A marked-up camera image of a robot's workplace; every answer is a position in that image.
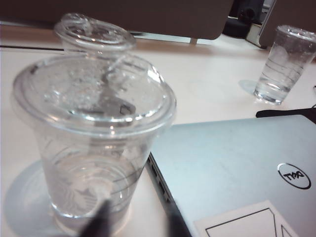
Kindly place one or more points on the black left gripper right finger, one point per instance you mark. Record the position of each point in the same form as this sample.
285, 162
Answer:
179, 225

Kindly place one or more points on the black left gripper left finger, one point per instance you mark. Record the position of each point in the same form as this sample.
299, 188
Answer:
97, 222

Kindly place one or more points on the short clear plastic cup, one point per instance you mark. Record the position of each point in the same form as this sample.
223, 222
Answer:
93, 118

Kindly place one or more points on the silver Dell laptop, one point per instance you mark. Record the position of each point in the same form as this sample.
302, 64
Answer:
234, 168

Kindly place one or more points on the clear cup with white label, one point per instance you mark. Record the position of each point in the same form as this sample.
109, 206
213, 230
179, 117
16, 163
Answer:
93, 34

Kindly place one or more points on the tall clear plastic cup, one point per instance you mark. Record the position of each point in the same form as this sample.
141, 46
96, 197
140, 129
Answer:
284, 66

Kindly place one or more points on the black mouse pad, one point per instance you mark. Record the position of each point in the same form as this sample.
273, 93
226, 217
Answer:
276, 113

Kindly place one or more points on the wide brown desk partition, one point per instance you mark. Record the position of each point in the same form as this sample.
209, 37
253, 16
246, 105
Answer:
123, 14

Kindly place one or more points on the black office chair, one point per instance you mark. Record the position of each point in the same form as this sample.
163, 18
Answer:
237, 24

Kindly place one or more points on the narrow brown desk partition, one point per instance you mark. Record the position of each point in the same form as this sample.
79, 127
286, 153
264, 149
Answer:
291, 12

